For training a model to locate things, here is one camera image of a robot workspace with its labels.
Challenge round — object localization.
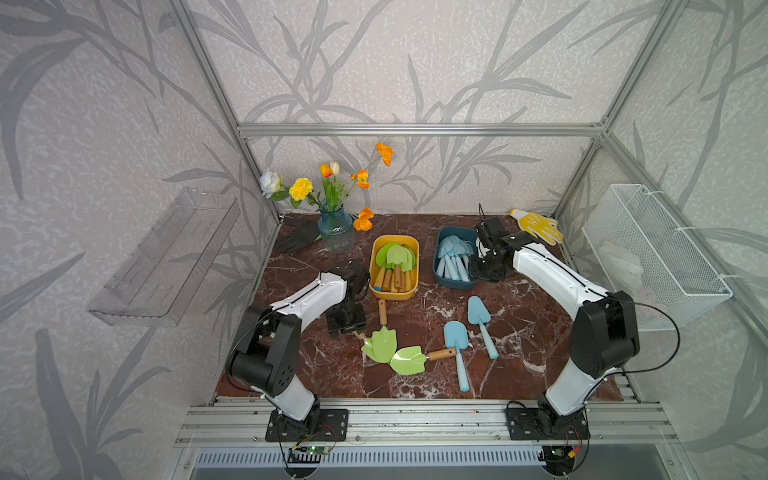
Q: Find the green square shovel wooden handle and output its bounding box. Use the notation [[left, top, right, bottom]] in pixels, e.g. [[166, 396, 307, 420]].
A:
[[389, 346, 457, 376]]

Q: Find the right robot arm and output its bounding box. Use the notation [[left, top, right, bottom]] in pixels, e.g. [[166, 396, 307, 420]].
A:
[[470, 218, 640, 421]]

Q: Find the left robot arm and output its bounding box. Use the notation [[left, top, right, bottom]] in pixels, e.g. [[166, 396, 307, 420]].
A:
[[224, 262, 370, 427]]

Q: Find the dark teal storage box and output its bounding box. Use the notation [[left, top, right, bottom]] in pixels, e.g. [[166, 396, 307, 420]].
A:
[[433, 226, 478, 290]]

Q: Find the yellow storage box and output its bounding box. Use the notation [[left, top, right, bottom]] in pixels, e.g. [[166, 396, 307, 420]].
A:
[[370, 235, 420, 301]]

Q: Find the yellow white work glove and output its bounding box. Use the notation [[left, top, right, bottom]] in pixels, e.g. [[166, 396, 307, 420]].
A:
[[509, 209, 564, 246]]

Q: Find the glass vase with flowers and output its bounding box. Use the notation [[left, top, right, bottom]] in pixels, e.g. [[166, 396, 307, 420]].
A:
[[259, 161, 374, 254]]

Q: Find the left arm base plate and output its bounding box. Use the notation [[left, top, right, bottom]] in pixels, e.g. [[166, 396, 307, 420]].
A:
[[265, 408, 350, 443]]

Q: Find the white wire mesh basket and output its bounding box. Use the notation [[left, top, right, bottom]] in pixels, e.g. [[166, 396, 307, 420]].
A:
[[582, 184, 732, 332]]

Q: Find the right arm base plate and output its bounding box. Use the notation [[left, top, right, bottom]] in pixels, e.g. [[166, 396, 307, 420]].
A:
[[505, 400, 591, 442]]

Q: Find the clear acrylic wall shelf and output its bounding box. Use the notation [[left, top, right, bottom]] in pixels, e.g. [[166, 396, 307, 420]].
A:
[[87, 188, 241, 328]]

